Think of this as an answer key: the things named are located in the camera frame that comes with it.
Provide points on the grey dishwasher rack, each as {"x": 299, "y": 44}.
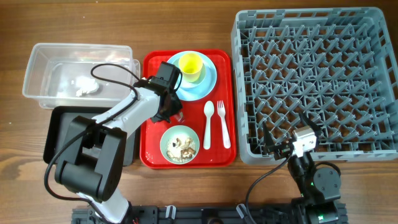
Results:
{"x": 335, "y": 65}

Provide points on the white napkin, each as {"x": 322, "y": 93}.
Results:
{"x": 86, "y": 86}

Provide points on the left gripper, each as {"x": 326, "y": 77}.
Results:
{"x": 178, "y": 105}

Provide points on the white plastic spoon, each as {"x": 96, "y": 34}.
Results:
{"x": 208, "y": 111}

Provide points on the red plastic tray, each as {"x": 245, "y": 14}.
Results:
{"x": 193, "y": 117}

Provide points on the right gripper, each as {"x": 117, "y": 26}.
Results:
{"x": 282, "y": 149}

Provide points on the black plastic tray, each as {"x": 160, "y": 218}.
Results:
{"x": 60, "y": 120}

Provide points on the green bowl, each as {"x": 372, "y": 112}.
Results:
{"x": 178, "y": 131}

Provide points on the clear plastic bin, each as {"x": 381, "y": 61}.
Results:
{"x": 53, "y": 69}

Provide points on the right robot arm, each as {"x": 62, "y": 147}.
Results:
{"x": 319, "y": 184}

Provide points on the light blue plate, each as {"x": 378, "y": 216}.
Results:
{"x": 205, "y": 87}

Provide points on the yellow plastic cup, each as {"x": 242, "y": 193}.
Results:
{"x": 190, "y": 65}

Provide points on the red snack wrapper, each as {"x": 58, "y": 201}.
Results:
{"x": 179, "y": 117}

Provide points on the light blue bowl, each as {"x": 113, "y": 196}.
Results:
{"x": 186, "y": 84}

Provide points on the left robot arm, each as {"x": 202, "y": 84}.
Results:
{"x": 90, "y": 162}

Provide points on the white plastic fork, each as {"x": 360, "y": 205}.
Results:
{"x": 225, "y": 134}

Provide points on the rice and food scraps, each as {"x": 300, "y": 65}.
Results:
{"x": 181, "y": 150}

